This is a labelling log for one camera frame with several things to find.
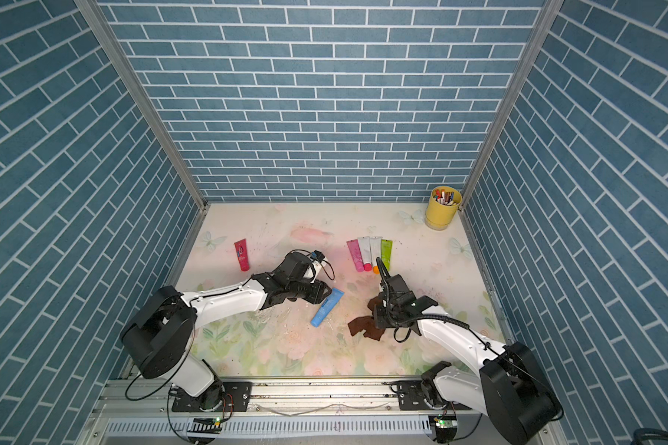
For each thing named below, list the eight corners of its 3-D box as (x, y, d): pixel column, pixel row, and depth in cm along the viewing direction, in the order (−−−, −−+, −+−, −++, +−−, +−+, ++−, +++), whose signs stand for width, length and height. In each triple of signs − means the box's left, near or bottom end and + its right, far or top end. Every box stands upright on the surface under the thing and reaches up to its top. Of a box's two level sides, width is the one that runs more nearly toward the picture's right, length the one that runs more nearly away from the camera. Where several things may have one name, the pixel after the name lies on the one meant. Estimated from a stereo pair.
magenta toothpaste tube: (357, 272, 101) (357, 269, 99) (347, 243, 109) (347, 240, 108) (368, 270, 102) (368, 267, 100) (357, 241, 110) (357, 238, 109)
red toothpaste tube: (239, 272, 101) (238, 268, 100) (235, 245, 109) (234, 241, 107) (251, 268, 102) (249, 265, 100) (246, 242, 110) (244, 238, 108)
